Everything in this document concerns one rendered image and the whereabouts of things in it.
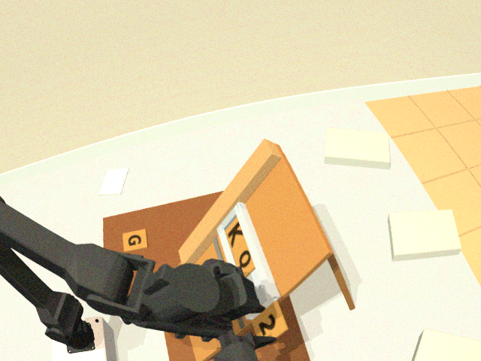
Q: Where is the orange letter tile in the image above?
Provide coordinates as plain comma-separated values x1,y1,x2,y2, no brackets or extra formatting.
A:
123,229,148,252
251,301,288,338
225,218,246,256
233,241,256,278

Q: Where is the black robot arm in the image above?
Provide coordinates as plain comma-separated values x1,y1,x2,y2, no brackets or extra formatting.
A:
0,196,260,354

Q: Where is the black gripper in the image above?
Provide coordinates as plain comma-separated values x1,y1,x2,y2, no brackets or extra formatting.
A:
174,259,277,361

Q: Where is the white flat card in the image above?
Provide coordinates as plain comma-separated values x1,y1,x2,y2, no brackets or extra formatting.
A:
99,168,129,196

